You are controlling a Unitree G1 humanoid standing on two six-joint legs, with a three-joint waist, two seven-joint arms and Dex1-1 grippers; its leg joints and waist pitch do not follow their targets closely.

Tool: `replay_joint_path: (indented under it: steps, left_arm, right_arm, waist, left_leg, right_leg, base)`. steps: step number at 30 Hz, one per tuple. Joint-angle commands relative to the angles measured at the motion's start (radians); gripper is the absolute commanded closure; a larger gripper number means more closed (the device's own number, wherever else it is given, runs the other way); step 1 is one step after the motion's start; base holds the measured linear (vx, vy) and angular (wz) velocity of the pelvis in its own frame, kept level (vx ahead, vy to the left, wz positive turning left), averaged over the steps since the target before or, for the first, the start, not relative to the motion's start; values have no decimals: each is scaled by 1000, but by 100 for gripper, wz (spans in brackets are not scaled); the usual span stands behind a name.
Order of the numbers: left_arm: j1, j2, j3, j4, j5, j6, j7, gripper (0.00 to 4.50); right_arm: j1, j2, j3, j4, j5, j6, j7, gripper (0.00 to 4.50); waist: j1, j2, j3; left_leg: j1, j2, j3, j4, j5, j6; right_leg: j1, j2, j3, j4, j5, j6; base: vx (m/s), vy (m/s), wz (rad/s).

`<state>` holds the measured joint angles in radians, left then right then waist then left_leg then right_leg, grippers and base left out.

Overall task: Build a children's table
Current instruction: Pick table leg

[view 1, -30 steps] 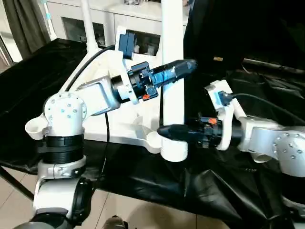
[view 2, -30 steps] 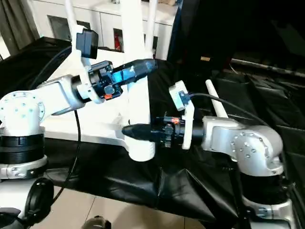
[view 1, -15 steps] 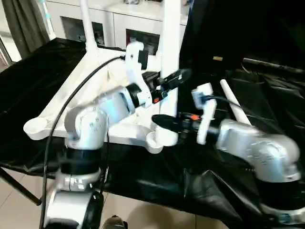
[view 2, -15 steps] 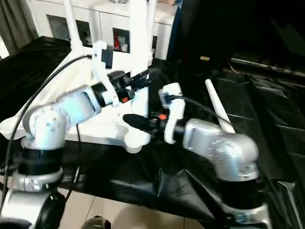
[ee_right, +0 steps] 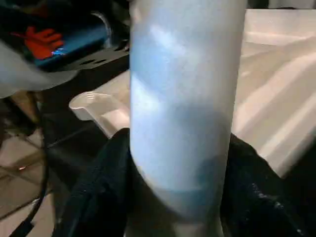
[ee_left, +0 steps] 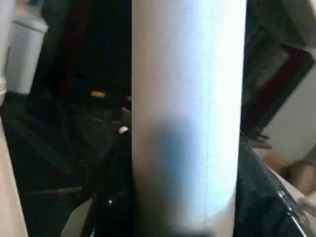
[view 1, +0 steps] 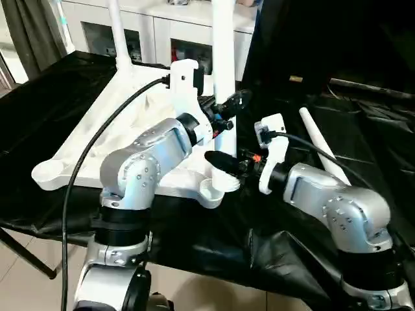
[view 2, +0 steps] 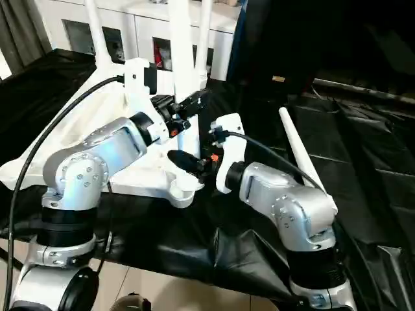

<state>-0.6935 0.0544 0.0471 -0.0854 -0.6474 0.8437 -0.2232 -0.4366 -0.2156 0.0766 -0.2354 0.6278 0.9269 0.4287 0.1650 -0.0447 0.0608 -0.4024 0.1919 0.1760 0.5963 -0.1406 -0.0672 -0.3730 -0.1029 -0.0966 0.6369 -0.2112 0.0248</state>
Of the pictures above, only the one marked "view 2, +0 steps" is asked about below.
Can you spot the white plastic table leg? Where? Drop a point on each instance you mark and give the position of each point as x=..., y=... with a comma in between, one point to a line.
x=301, y=152
x=96, y=32
x=183, y=52
x=203, y=45

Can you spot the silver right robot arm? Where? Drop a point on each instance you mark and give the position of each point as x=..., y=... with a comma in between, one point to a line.
x=292, y=207

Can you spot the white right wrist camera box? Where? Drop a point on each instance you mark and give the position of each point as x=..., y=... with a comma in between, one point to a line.
x=228, y=146

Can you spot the small gold label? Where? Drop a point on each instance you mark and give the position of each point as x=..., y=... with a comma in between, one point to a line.
x=278, y=79

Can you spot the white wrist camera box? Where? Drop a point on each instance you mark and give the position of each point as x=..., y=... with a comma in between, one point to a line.
x=139, y=84
x=228, y=146

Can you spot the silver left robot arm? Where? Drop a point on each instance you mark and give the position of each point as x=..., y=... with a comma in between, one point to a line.
x=84, y=168

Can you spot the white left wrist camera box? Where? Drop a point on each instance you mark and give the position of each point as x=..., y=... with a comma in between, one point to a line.
x=139, y=84

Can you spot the white glass-door cabinet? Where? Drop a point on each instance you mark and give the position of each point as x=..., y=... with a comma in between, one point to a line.
x=130, y=23

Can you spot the black low bench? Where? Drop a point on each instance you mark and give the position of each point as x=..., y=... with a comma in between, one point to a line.
x=369, y=87

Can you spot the black plastic mat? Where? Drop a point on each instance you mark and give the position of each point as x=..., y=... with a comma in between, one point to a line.
x=194, y=246

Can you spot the grey curtain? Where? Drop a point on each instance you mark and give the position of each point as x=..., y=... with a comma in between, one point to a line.
x=19, y=32

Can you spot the small red bottle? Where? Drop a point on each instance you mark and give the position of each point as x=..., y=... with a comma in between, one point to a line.
x=157, y=57

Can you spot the white plastic table top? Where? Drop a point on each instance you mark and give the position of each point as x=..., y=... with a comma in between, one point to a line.
x=142, y=165

